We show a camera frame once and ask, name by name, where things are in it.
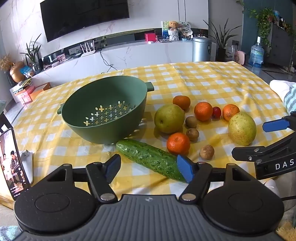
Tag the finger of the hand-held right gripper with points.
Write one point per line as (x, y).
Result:
(247, 153)
(275, 125)

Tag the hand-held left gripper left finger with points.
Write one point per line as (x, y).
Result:
(113, 168)

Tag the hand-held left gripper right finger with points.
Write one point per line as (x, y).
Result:
(185, 169)

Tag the yellow-green pear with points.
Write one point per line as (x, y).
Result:
(242, 129)

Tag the orange tangerine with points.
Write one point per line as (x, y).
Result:
(230, 111)
(178, 143)
(181, 102)
(203, 111)

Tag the light brown kiwi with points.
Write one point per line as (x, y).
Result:
(207, 152)

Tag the small brown kiwi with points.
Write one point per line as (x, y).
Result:
(191, 122)
(192, 134)

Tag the green cucumber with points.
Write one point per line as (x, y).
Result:
(148, 155)

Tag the red cherry tomato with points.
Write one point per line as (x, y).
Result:
(217, 112)

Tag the green pear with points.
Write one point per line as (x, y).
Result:
(169, 119)

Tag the green colander bowl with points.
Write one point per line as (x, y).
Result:
(87, 99)

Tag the person's striped pants leg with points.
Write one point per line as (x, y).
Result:
(291, 99)

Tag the person's white sock foot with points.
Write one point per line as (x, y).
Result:
(278, 88)

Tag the blue water jug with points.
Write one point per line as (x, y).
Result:
(256, 55)

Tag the pink pig fan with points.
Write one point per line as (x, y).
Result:
(240, 56)

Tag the grey cabinet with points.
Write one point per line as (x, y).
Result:
(279, 44)

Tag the yellow checkered tablecloth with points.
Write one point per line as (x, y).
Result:
(208, 78)

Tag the white plastic bag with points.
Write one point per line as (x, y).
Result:
(230, 52)

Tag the white phone stand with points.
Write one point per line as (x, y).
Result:
(27, 162)

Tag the long-leaf potted plant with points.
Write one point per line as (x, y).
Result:
(222, 54)

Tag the black smartphone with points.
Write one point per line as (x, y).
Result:
(11, 166)

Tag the green vine plant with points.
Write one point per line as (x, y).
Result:
(263, 20)

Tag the silver trash can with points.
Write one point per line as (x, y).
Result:
(201, 49)

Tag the orange cardboard box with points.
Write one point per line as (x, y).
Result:
(42, 89)

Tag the pink cardboard box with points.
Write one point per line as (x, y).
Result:
(25, 96)

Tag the white router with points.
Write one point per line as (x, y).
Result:
(89, 52)

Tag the white marble TV cabinet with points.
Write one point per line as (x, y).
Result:
(143, 53)

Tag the teal cushioned chair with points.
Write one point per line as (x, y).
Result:
(3, 106)

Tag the plant in glass vase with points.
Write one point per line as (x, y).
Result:
(34, 66)

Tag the blue snack bag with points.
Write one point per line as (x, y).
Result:
(26, 71)

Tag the round paper fan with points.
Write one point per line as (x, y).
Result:
(184, 26)

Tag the golden vase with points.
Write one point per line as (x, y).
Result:
(16, 71)

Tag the blue landscape picture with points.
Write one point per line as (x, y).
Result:
(164, 30)

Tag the dried yellow flowers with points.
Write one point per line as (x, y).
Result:
(5, 62)

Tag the black television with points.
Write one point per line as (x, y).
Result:
(81, 16)

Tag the wall socket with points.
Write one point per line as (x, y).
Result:
(235, 42)

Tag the pink photo frame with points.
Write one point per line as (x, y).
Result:
(61, 57)

